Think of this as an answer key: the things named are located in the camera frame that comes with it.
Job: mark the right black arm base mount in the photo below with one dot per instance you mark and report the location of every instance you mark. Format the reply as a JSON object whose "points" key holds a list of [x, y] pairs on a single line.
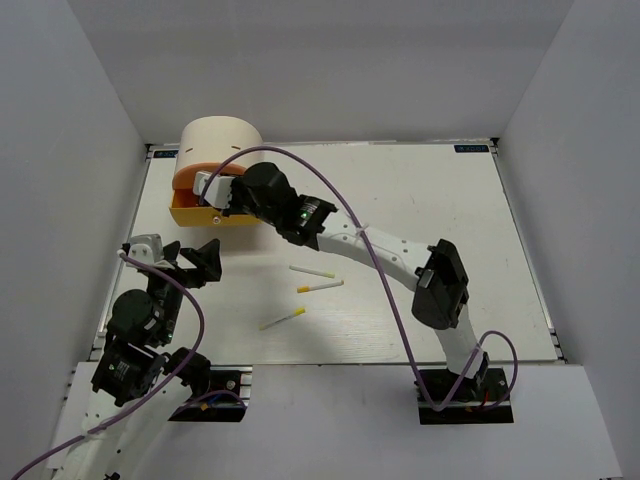
{"points": [[473, 405]]}

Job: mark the blue logo sticker left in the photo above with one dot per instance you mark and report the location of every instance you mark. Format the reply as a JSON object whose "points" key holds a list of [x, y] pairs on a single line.
{"points": [[165, 153]]}

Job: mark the cream round drawer organizer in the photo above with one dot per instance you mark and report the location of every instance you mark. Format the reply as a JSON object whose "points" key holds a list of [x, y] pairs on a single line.
{"points": [[208, 141]]}

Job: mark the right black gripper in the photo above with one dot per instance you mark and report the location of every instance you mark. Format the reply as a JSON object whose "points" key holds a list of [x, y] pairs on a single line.
{"points": [[237, 186]]}

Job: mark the blue logo sticker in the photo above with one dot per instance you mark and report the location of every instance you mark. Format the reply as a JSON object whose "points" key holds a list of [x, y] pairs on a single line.
{"points": [[165, 153], [471, 148]]}

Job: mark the white pen pale yellow cap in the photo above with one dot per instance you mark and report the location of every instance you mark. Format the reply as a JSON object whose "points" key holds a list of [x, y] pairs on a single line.
{"points": [[311, 271]]}

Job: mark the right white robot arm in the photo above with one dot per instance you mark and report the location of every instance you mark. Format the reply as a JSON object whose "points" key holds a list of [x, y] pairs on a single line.
{"points": [[433, 273]]}

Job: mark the blue logo sticker right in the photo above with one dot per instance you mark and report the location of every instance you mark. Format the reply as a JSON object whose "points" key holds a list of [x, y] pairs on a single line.
{"points": [[471, 148]]}

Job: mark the white pen orange-yellow cap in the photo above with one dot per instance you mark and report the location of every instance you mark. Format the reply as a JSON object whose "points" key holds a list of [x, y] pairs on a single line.
{"points": [[318, 287]]}

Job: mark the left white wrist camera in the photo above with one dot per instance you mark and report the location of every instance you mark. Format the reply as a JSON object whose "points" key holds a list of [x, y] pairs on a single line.
{"points": [[149, 249]]}

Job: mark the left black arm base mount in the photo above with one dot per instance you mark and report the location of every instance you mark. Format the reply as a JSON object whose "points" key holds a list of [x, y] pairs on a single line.
{"points": [[225, 400]]}

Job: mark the yellow organizer drawer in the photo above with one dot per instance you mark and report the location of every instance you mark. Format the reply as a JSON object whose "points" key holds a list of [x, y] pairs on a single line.
{"points": [[187, 213]]}

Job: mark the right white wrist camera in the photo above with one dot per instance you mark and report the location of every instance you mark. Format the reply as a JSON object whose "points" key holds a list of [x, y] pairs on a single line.
{"points": [[212, 187]]}

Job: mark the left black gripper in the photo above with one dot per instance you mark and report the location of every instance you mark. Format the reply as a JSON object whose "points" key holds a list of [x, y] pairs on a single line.
{"points": [[208, 259]]}

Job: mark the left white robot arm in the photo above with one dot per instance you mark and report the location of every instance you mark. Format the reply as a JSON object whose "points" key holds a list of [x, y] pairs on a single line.
{"points": [[136, 386]]}

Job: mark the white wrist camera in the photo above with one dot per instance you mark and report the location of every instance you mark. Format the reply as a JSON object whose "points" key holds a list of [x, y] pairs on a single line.
{"points": [[149, 249], [212, 187]]}

